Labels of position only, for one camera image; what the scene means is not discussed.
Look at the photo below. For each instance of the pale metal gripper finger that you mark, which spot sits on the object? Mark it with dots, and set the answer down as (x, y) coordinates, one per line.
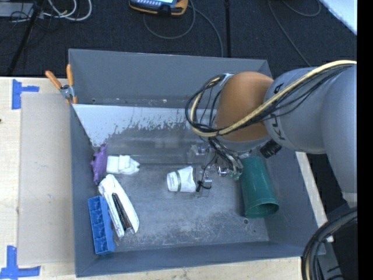
(206, 185)
(200, 152)

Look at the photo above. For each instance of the grey metal bin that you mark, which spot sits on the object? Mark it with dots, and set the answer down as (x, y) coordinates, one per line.
(180, 214)

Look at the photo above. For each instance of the dark green plastic cup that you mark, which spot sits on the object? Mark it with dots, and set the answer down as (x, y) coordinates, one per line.
(258, 188)

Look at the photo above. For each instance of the white case with brown strip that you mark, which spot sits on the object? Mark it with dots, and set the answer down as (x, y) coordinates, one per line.
(121, 206)

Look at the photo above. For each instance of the purple toy animal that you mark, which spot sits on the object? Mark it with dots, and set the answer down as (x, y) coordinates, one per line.
(100, 162)

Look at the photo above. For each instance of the blue plastic tray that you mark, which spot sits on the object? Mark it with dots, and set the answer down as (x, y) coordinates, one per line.
(100, 226)

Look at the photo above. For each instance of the pale flat board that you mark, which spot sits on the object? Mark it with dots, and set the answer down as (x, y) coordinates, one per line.
(43, 171)

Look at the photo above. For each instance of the black cylinder on white bracket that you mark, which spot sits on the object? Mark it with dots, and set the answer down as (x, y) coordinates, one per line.
(271, 149)

